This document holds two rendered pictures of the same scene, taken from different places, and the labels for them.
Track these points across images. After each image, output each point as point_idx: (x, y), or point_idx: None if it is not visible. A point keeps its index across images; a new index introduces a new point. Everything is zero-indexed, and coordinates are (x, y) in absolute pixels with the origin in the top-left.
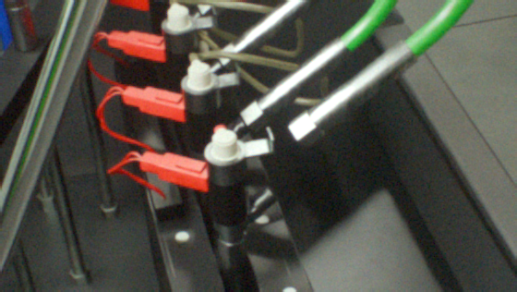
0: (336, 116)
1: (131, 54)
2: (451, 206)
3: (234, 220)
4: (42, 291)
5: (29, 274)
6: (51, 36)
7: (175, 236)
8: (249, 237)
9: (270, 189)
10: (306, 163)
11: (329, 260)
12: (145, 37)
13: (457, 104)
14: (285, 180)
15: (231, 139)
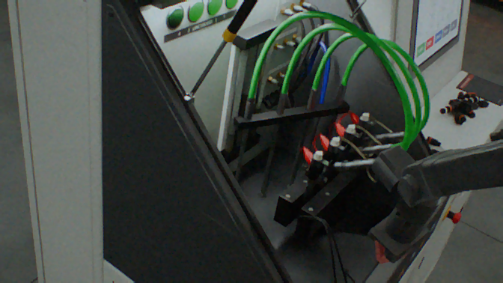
0: (346, 167)
1: (337, 132)
2: None
3: (310, 177)
4: (278, 183)
5: (269, 165)
6: (317, 111)
7: (304, 180)
8: (319, 194)
9: (325, 178)
10: (384, 216)
11: (355, 239)
12: (343, 129)
13: (427, 223)
14: (371, 215)
15: (319, 154)
